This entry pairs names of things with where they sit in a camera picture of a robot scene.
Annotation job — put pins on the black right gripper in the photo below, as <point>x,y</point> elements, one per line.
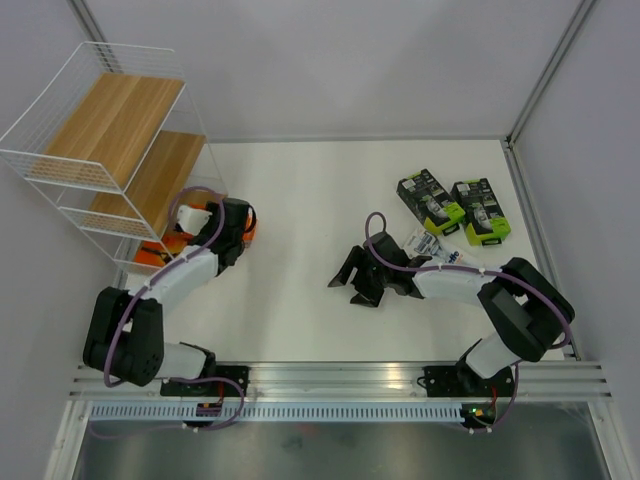
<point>367,296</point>

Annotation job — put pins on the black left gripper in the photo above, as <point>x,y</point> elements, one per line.
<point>207,228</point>

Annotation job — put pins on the orange Gillette Fusion5 razor box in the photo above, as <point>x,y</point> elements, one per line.
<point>251,222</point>

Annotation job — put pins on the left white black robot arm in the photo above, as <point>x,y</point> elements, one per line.
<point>125,340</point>

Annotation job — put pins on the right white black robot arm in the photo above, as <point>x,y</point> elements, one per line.
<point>525,309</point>

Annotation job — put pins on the white Gillette SkinGuard razor pack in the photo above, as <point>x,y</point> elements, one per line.
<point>422,242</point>

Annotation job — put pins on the black green razor box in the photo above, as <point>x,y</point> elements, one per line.
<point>430,203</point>
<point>485,223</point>

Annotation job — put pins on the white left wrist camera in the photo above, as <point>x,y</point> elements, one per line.
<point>190,220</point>

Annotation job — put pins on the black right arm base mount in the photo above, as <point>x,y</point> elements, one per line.
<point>449,381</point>

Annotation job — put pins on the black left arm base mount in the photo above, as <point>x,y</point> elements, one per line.
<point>229,380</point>

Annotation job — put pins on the white wire wooden shelf rack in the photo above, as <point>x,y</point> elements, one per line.
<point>113,142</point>

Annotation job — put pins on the white slotted cable duct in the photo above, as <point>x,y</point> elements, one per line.
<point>280,411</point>

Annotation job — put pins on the aluminium table rail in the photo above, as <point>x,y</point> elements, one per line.
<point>546,381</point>

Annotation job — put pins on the aluminium corner frame post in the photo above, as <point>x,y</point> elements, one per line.
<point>566,41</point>

